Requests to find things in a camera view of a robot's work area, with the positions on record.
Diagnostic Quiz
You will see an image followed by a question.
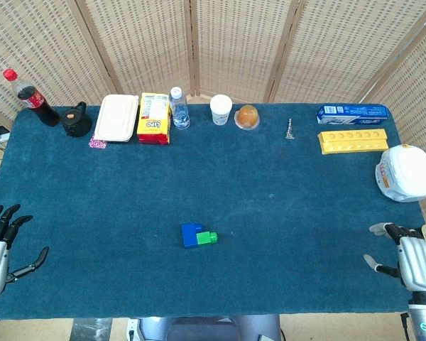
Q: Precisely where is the white plastic jar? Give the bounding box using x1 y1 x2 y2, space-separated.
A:
374 144 426 203

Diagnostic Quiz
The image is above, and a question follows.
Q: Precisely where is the clear water bottle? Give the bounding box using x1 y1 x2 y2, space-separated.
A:
168 86 191 131

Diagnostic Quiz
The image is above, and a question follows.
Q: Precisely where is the yellow plastic tray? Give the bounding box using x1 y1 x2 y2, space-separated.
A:
317 128 390 156

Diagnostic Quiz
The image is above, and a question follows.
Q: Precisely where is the yellow red snack bag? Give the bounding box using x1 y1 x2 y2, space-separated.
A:
136 92 172 145

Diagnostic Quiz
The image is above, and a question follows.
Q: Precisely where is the woven wooden folding screen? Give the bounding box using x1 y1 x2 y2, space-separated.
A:
0 0 426 225

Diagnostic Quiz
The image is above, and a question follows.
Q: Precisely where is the orange jelly cup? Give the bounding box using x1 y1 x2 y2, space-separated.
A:
234 104 261 131

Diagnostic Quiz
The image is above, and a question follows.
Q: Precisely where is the cola bottle red cap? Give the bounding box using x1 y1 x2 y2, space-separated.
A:
2 68 61 127

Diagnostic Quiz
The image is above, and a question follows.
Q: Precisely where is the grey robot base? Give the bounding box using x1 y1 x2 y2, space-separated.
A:
127 314 281 341

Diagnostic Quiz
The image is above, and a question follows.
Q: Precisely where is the white paper cup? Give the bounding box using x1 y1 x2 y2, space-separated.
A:
209 94 233 126

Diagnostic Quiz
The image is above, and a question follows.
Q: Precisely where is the pink patterned packet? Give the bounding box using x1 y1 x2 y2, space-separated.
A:
88 134 109 150

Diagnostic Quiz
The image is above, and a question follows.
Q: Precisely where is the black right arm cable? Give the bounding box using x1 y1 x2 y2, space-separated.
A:
400 311 412 341

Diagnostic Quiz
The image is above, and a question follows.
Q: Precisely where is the blue carpet mat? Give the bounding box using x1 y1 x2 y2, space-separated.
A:
0 102 426 319

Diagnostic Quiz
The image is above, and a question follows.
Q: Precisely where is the beige lunch box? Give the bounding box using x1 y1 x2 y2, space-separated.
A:
93 94 140 143

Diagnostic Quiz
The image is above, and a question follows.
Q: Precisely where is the green building block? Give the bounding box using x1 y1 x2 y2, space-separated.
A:
195 231 219 246

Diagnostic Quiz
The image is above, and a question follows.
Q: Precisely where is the black lidded cup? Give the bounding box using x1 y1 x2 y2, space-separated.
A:
60 101 93 138

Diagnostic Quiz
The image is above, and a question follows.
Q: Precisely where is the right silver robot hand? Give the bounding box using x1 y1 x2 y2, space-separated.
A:
363 222 426 294

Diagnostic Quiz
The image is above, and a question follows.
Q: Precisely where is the blue building block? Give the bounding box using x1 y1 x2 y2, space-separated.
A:
180 222 209 249

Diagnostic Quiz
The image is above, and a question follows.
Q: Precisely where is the blue white toothpaste box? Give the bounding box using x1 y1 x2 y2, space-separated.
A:
316 103 391 126

